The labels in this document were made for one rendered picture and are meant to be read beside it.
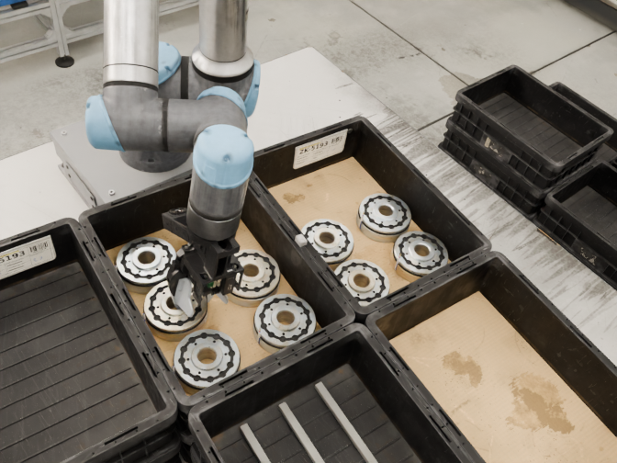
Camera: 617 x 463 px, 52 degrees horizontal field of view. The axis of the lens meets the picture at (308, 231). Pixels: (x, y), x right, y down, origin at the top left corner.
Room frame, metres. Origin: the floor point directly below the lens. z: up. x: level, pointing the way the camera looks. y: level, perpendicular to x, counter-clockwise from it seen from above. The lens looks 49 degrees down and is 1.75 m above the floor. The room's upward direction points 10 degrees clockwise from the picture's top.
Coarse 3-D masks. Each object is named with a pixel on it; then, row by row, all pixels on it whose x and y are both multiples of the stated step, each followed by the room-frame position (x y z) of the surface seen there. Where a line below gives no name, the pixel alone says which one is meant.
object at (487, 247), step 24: (360, 120) 1.03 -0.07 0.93; (288, 144) 0.92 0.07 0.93; (384, 144) 0.97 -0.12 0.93; (408, 168) 0.92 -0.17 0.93; (264, 192) 0.79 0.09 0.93; (432, 192) 0.86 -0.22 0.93; (288, 216) 0.74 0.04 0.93; (456, 216) 0.81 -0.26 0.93; (480, 240) 0.76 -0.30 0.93; (456, 264) 0.70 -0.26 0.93; (408, 288) 0.63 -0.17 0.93; (360, 312) 0.57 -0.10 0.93
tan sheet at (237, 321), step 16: (240, 224) 0.79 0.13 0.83; (176, 240) 0.72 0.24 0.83; (240, 240) 0.75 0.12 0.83; (112, 256) 0.66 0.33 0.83; (288, 288) 0.66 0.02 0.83; (208, 304) 0.60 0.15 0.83; (224, 304) 0.60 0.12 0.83; (208, 320) 0.57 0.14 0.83; (224, 320) 0.57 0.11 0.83; (240, 320) 0.58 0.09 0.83; (240, 336) 0.55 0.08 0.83; (240, 352) 0.52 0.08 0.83; (256, 352) 0.52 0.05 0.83; (240, 368) 0.49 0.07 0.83
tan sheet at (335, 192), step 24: (336, 168) 0.99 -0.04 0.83; (360, 168) 1.00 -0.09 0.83; (288, 192) 0.89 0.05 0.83; (312, 192) 0.90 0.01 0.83; (336, 192) 0.92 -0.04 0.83; (360, 192) 0.93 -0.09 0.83; (384, 192) 0.94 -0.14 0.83; (312, 216) 0.84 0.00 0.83; (336, 216) 0.85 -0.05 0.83; (360, 240) 0.80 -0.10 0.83; (384, 264) 0.75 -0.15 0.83
